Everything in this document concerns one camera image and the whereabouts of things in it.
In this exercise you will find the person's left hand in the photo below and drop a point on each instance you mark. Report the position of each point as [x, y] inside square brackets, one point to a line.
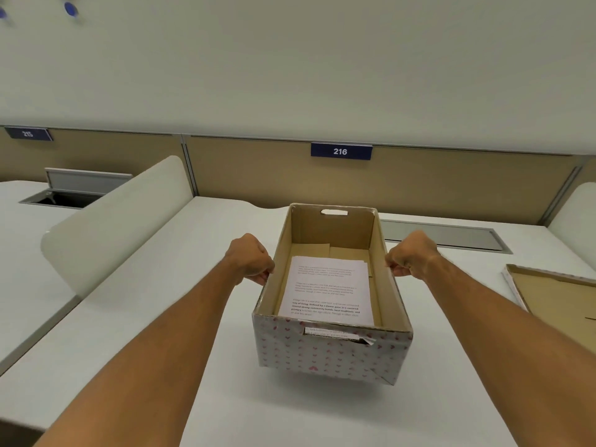
[246, 258]

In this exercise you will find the person's right hand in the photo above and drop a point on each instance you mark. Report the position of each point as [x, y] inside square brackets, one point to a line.
[414, 256]

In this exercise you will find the person's right fingers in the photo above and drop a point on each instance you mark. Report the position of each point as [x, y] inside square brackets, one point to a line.
[395, 266]

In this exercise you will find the person's left fingers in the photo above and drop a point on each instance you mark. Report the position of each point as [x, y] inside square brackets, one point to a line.
[264, 270]

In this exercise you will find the heart-print cardboard box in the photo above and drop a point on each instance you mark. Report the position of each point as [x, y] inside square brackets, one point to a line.
[333, 353]

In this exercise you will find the person's left forearm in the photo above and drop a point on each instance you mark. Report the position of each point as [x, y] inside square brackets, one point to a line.
[153, 353]

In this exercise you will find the person's right forearm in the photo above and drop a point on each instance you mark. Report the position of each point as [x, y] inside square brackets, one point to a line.
[507, 349]

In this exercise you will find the stack of printed paper sheets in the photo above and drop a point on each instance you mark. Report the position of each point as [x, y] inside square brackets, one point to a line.
[328, 290]

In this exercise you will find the beige partition panel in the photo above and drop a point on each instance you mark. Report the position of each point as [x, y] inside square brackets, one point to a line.
[382, 179]

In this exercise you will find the blue desk number sign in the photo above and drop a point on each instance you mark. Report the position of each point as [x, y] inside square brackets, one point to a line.
[341, 151]
[28, 134]

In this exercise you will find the white desk divider panel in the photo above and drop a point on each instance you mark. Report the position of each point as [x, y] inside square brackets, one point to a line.
[116, 223]
[575, 218]

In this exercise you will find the heart-print cardboard box lid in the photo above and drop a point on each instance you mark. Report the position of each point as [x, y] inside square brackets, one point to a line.
[556, 297]

